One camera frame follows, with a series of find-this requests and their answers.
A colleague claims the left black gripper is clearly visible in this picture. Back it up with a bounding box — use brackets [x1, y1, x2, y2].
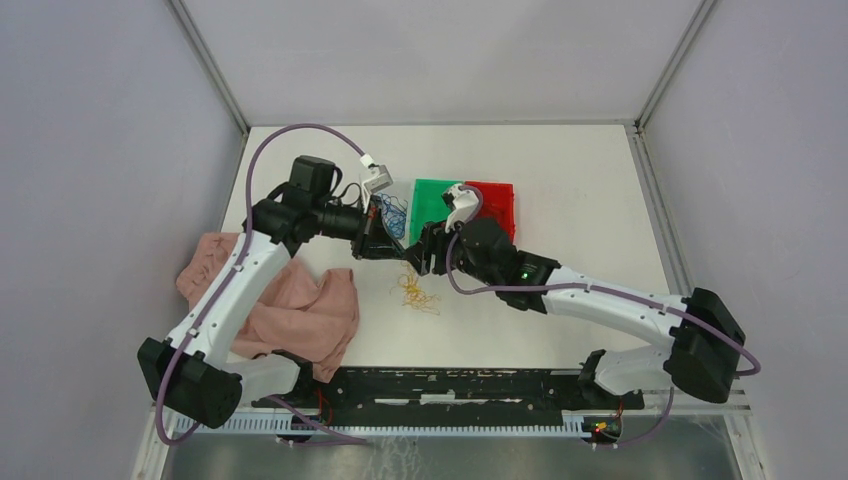
[312, 193, 407, 261]

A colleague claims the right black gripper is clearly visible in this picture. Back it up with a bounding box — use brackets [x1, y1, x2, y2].
[406, 212, 499, 289]

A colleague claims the blue cable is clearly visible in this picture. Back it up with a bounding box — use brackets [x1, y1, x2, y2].
[377, 193, 409, 241]

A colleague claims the cable bundle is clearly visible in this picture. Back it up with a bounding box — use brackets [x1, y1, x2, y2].
[390, 261, 442, 318]

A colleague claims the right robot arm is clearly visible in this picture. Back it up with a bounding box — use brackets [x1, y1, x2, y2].
[405, 218, 751, 408]

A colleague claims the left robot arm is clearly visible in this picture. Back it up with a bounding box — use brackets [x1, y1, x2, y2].
[137, 155, 404, 428]

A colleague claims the green plastic bin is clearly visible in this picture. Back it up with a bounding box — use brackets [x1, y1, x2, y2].
[407, 179, 460, 246]

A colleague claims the clear plastic bin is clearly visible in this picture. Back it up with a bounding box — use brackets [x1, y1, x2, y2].
[371, 179, 414, 247]

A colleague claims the red plastic bin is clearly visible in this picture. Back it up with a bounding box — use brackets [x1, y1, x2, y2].
[466, 181, 516, 241]

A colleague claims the pink cloth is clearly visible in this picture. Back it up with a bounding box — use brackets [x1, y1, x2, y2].
[176, 232, 360, 383]

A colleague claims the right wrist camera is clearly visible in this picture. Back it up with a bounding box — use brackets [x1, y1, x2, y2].
[442, 183, 483, 233]

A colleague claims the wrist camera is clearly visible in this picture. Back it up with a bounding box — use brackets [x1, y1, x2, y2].
[442, 183, 483, 233]
[360, 154, 394, 199]

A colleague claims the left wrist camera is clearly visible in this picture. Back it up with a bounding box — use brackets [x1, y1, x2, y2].
[360, 154, 394, 199]

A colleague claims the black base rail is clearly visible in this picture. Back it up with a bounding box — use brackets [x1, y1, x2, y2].
[281, 367, 645, 427]

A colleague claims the white cable duct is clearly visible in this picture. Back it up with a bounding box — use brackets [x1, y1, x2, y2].
[195, 410, 591, 440]

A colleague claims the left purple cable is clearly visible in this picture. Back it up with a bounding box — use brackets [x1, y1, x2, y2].
[154, 123, 372, 448]

